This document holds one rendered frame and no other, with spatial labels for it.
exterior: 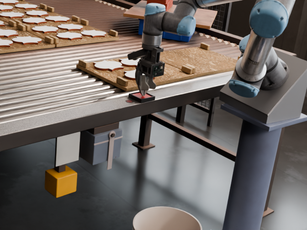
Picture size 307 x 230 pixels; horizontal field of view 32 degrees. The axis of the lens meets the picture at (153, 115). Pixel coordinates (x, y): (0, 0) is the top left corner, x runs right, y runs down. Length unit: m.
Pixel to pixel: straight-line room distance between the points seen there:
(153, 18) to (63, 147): 0.57
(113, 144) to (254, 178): 0.68
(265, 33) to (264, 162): 0.77
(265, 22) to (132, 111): 0.65
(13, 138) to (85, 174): 1.69
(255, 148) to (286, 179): 1.46
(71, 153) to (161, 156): 1.85
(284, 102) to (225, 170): 1.54
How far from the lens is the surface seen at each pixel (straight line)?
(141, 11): 3.21
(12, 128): 1.81
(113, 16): 3.58
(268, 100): 2.23
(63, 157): 1.96
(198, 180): 3.53
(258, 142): 2.32
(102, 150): 2.03
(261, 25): 1.74
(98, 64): 2.43
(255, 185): 2.41
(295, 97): 2.28
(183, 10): 2.00
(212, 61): 2.72
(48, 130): 1.86
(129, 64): 2.46
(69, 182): 1.99
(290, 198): 3.55
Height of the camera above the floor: 1.65
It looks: 22 degrees down
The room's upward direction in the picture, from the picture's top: 7 degrees clockwise
